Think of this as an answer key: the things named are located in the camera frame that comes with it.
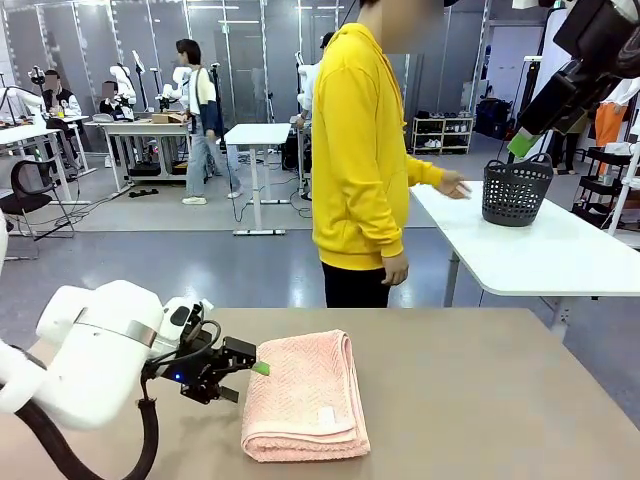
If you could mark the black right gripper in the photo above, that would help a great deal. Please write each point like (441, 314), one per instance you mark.
(627, 45)

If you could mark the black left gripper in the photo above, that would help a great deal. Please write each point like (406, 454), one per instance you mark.
(200, 372)

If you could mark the pink terry towel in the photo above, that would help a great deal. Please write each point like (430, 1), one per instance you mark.
(300, 390)

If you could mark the left forearm in yellow sleeve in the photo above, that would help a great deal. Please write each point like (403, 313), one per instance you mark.
(425, 172)

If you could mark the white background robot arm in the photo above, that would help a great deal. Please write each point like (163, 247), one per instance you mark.
(305, 85)
(20, 97)
(125, 77)
(177, 82)

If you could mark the right forearm in yellow sleeve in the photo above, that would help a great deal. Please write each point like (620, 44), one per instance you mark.
(382, 235)

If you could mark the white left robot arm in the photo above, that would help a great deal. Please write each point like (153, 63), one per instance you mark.
(100, 350)

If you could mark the person's left hand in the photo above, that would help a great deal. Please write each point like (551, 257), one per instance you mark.
(452, 186)

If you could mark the person's right hand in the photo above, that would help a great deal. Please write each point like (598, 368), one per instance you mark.
(396, 270)

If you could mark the tall white reflector panel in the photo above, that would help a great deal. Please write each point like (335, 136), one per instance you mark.
(552, 40)

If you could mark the mannequin with orange trousers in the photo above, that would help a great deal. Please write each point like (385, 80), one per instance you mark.
(612, 125)

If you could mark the person in brown coat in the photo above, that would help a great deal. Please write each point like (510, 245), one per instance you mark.
(567, 145)

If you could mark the black suitcase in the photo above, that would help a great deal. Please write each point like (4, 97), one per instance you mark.
(492, 117)

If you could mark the black rolling cart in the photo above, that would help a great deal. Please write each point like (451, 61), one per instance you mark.
(595, 185)

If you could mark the dark plastic laundry basket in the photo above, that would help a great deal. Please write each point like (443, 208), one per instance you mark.
(517, 192)

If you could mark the white shoe shelf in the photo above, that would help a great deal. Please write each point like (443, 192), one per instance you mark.
(442, 135)

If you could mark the white side table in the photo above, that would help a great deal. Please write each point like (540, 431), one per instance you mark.
(540, 255)

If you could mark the black floor power strip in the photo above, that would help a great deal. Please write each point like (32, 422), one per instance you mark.
(144, 192)

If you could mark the grey desk with equipment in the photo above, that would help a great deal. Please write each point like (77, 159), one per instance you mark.
(300, 150)

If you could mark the person in yellow hoodie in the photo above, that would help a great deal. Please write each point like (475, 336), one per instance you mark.
(355, 150)

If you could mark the small white standing desk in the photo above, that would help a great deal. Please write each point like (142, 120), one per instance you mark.
(257, 134)

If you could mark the white desk with cardboard box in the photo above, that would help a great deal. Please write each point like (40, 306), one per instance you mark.
(145, 127)

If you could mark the brown cardboard box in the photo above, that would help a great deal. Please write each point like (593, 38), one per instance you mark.
(167, 118)

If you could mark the person in cream navy cardigan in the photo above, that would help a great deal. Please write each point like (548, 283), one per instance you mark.
(200, 110)

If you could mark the black office chair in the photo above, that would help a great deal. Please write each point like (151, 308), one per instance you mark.
(30, 185)

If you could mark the seated person in dark clothes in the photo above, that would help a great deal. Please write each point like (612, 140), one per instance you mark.
(115, 107)

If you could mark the black light stand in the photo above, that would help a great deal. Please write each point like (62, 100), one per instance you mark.
(140, 75)

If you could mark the long white desk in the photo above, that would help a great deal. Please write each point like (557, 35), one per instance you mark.
(30, 135)

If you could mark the seated person in varsity jacket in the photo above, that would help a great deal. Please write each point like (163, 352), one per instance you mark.
(62, 100)

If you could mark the white metal rack frame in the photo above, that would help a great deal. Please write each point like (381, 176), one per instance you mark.
(625, 195)

